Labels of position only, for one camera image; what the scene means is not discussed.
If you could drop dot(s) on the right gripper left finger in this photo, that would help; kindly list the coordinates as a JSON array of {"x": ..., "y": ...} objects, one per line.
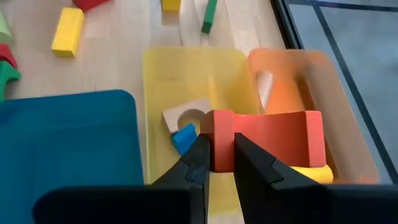
[{"x": 174, "y": 202}]

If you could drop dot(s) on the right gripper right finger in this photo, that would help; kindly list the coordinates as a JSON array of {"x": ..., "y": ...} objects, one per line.
[{"x": 280, "y": 199}]

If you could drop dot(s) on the yellow cylinder block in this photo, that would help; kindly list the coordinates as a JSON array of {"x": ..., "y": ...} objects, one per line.
[{"x": 314, "y": 175}]

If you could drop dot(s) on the orange-red arch block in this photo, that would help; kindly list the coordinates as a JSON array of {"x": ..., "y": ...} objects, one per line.
[{"x": 280, "y": 140}]

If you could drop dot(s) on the small blue block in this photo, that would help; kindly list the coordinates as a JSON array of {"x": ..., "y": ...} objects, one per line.
[{"x": 185, "y": 137}]

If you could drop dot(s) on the plain wood arch block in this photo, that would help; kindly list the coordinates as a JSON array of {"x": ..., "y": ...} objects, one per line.
[{"x": 174, "y": 115}]

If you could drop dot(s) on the green rectangular block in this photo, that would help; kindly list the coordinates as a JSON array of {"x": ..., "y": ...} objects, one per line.
[{"x": 210, "y": 15}]

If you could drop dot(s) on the yellow rectangular block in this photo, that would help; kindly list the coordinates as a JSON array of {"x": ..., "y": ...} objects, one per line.
[{"x": 67, "y": 31}]

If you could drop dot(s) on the dark green arch block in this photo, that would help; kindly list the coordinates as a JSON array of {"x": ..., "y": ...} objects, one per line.
[{"x": 7, "y": 74}]

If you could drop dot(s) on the light green cylinder block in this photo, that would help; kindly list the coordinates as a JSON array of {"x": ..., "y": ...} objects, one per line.
[{"x": 3, "y": 28}]

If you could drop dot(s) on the orange plastic bin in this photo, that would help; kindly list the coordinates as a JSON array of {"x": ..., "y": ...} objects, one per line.
[{"x": 342, "y": 109}]

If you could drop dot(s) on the blue plastic bin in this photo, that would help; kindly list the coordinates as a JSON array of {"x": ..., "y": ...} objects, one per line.
[{"x": 68, "y": 155}]

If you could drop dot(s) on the yellow plastic bin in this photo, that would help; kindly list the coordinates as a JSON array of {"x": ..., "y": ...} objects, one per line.
[{"x": 186, "y": 77}]

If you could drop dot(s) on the black aluminium frame rail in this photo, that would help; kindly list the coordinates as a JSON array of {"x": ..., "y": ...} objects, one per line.
[{"x": 281, "y": 18}]

